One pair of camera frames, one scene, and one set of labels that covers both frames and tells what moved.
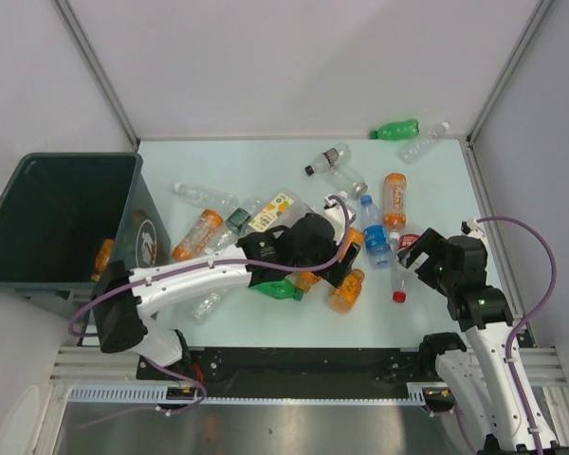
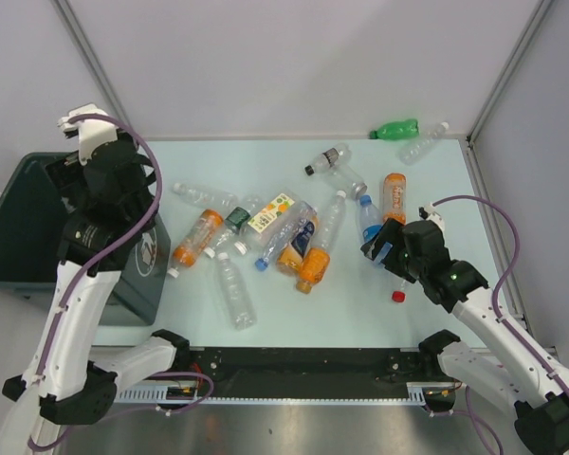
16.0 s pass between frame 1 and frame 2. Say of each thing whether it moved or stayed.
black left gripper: moved
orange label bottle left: stayed
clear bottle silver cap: stayed
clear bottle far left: stayed
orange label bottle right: stayed
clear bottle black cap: stayed
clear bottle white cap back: stayed
